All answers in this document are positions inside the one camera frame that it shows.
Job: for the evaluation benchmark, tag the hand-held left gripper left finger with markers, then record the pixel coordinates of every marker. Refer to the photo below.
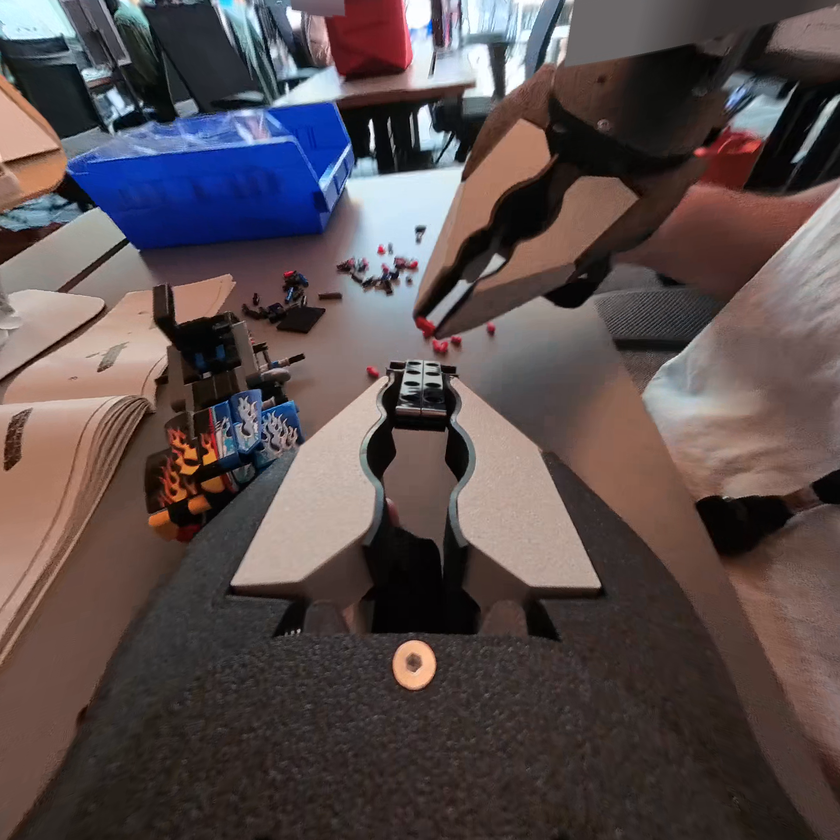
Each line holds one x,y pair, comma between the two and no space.
308,512

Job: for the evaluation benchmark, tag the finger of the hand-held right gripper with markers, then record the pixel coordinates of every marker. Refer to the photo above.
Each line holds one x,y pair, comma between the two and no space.
558,229
499,157

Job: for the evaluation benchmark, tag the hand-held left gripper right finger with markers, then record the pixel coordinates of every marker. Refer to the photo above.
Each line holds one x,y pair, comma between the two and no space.
525,518

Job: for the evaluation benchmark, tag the person's right forearm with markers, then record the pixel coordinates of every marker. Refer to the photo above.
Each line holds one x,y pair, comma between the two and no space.
722,229

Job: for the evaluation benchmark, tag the flame-printed lego truck model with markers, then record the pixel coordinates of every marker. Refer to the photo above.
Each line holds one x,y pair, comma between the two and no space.
216,407

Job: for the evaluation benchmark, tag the scattered small lego pieces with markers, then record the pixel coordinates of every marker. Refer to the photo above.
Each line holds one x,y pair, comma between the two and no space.
367,272

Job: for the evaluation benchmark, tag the black square lego plate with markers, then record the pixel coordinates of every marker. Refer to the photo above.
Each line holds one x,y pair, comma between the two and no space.
300,319

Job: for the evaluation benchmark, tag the lego instruction booklet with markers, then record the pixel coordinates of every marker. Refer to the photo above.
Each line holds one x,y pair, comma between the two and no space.
72,459

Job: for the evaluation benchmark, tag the orange bag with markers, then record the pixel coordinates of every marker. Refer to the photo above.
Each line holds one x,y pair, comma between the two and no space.
732,151

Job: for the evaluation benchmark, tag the brown wooden table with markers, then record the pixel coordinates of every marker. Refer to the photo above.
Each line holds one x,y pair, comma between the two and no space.
400,82

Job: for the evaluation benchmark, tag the grey mesh office chair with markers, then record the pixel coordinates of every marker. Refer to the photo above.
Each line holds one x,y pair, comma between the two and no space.
656,315

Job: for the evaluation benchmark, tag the red bag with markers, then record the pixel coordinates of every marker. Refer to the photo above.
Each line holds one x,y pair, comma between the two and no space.
367,36

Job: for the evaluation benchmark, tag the blue plastic bin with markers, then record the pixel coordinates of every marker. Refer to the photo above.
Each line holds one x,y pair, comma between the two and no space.
216,197

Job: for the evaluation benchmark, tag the clear plastic bag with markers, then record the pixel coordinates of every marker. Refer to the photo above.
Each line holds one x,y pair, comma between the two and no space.
190,134

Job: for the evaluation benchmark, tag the black office chair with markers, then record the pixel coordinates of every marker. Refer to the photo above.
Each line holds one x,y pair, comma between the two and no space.
197,52

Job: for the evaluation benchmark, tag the pale rounded sheet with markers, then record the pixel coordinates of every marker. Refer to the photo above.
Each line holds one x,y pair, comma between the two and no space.
46,321

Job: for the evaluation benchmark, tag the green jacket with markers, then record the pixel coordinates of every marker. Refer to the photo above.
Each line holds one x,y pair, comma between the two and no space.
134,46

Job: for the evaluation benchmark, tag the brown cardboard box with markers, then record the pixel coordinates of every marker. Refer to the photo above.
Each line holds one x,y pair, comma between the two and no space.
26,144

